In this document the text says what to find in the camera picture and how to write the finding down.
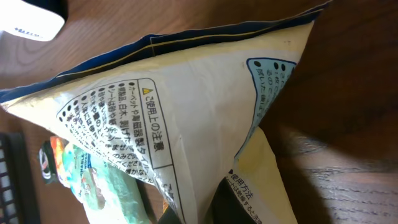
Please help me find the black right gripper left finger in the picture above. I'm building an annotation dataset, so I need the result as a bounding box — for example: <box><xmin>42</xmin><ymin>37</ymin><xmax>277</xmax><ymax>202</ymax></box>
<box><xmin>157</xmin><ymin>206</ymin><xmax>182</xmax><ymax>224</ymax></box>

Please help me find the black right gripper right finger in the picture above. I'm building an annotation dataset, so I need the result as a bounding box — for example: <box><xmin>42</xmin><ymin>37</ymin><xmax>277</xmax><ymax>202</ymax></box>
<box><xmin>211</xmin><ymin>178</ymin><xmax>255</xmax><ymax>224</ymax></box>

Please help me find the teal wipes pouch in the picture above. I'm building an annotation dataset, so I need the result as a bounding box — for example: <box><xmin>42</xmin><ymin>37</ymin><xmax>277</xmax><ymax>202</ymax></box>
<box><xmin>80</xmin><ymin>156</ymin><xmax>151</xmax><ymax>224</ymax></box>

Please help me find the small teal tissue pack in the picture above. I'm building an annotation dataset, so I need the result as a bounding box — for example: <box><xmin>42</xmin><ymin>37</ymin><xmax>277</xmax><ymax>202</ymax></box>
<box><xmin>62</xmin><ymin>143</ymin><xmax>91</xmax><ymax>203</ymax></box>

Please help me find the yellow wet wipes pack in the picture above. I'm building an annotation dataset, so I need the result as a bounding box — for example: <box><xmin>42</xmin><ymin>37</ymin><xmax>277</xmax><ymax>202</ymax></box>
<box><xmin>1</xmin><ymin>4</ymin><xmax>326</xmax><ymax>223</ymax></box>

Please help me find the dark green round-label box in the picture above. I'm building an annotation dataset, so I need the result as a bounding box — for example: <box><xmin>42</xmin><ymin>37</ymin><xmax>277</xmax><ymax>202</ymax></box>
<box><xmin>38</xmin><ymin>141</ymin><xmax>58</xmax><ymax>184</ymax></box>

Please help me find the orange small tissue pack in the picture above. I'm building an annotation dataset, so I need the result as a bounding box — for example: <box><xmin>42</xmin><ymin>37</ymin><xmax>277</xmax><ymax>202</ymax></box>
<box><xmin>50</xmin><ymin>136</ymin><xmax>70</xmax><ymax>188</ymax></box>

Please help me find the white barcode scanner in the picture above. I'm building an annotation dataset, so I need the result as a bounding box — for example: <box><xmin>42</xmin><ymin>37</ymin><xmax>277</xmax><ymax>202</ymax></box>
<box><xmin>1</xmin><ymin>0</ymin><xmax>68</xmax><ymax>42</ymax></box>

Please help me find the grey plastic shopping basket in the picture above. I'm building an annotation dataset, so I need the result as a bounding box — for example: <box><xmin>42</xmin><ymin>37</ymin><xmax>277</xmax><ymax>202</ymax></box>
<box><xmin>1</xmin><ymin>133</ymin><xmax>41</xmax><ymax>224</ymax></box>

